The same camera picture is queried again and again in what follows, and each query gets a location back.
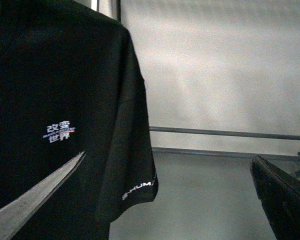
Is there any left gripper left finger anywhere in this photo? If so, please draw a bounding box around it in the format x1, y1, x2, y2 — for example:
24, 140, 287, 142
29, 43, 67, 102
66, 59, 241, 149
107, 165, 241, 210
0, 151, 86, 240

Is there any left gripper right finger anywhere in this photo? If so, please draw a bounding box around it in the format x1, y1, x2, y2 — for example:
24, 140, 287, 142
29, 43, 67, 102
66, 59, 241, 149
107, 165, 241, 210
250, 156, 300, 240

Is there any black t-shirt small chest logo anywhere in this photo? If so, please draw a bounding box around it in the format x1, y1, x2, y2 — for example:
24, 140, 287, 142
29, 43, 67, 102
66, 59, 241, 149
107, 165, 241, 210
0, 0, 158, 240

